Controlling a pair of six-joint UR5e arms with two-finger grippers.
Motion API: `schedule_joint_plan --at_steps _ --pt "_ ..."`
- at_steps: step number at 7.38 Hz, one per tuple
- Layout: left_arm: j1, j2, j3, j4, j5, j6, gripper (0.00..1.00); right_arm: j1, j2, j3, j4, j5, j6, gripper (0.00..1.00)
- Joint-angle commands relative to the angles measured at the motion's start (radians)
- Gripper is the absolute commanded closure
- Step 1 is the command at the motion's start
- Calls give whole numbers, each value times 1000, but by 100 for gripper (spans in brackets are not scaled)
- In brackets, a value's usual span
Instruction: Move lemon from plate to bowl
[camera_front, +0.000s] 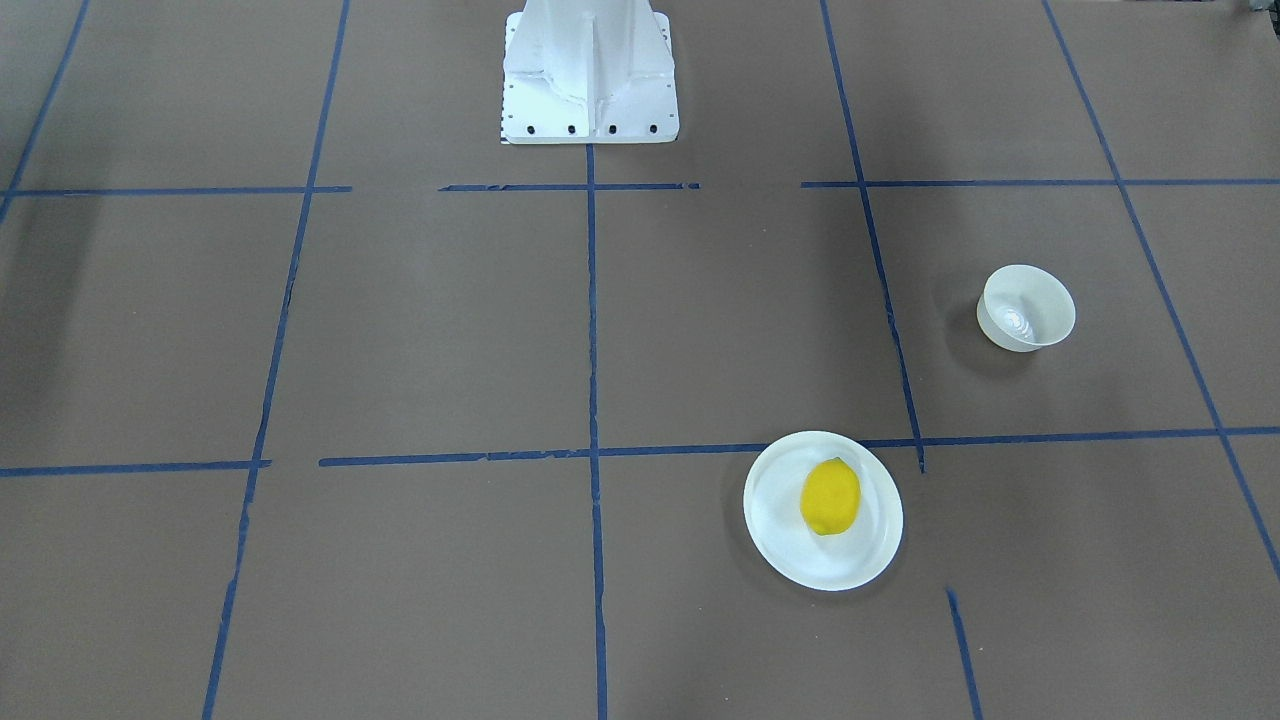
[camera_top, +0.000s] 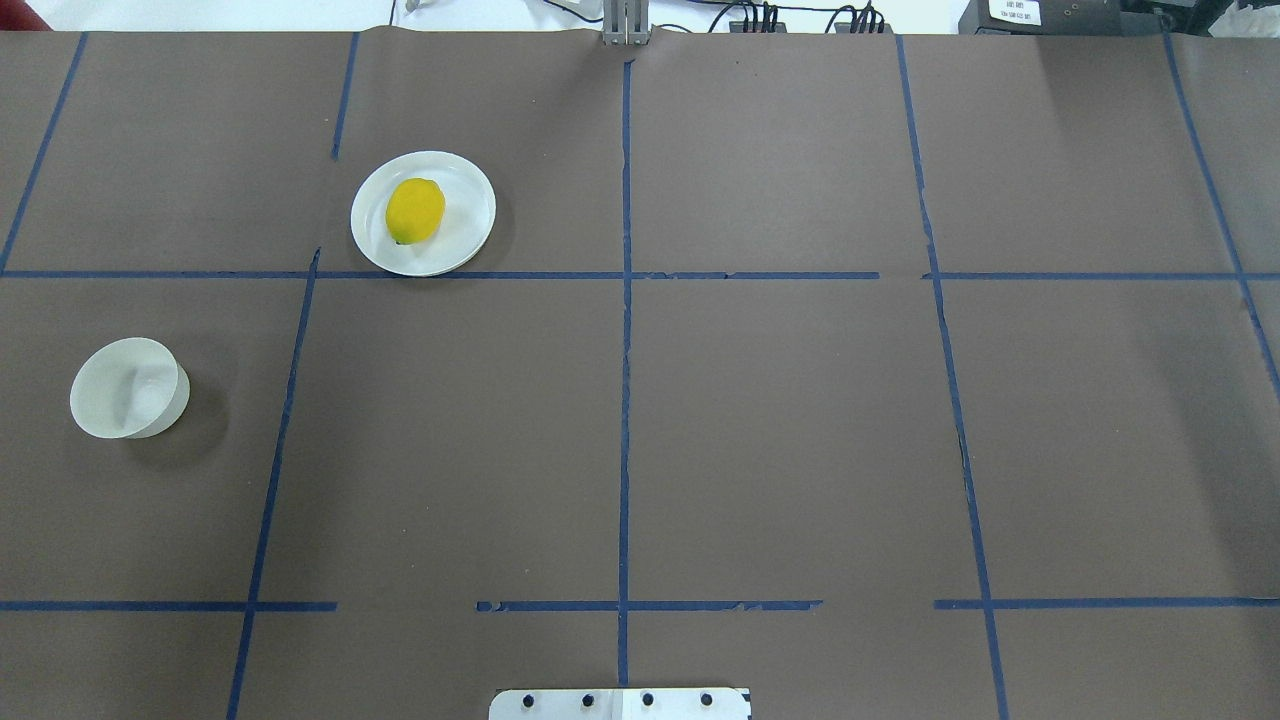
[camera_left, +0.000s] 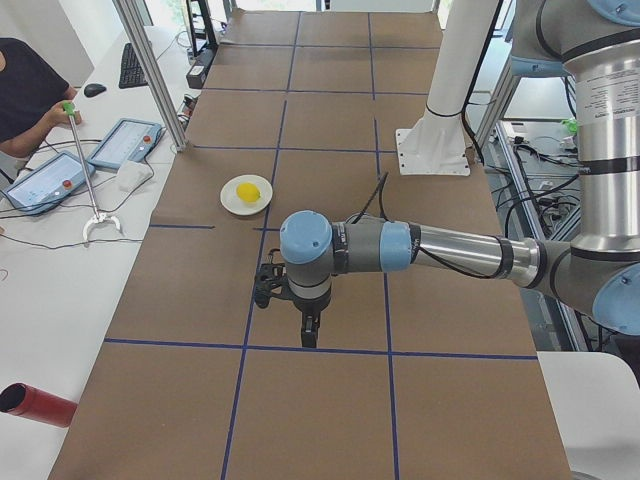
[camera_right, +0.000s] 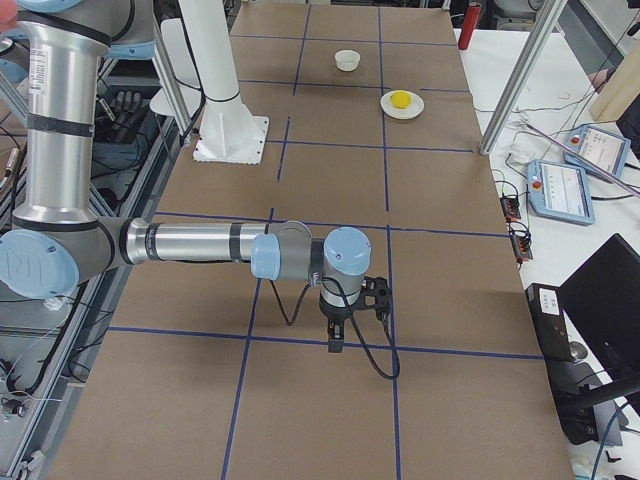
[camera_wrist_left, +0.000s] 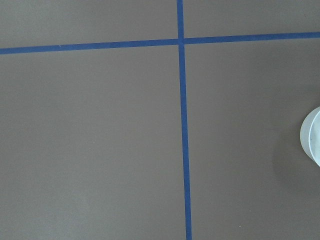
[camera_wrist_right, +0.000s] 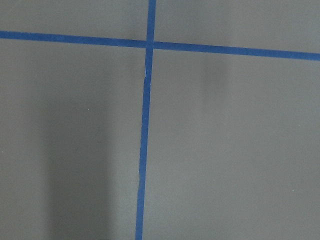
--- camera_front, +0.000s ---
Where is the yellow lemon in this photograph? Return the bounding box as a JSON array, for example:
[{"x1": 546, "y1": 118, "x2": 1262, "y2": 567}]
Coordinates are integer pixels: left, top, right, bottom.
[{"x1": 799, "y1": 457, "x2": 861, "y2": 536}]

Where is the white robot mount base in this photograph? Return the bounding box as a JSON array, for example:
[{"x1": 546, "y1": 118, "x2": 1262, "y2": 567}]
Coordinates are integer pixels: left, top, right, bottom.
[{"x1": 500, "y1": 1, "x2": 681, "y2": 145}]

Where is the white bowl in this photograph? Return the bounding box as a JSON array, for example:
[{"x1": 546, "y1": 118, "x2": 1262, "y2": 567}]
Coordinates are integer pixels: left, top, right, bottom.
[{"x1": 975, "y1": 264, "x2": 1076, "y2": 354}]

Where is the white round plate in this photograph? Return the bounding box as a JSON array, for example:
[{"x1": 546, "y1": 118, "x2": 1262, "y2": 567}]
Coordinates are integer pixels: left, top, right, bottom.
[{"x1": 742, "y1": 430, "x2": 904, "y2": 591}]

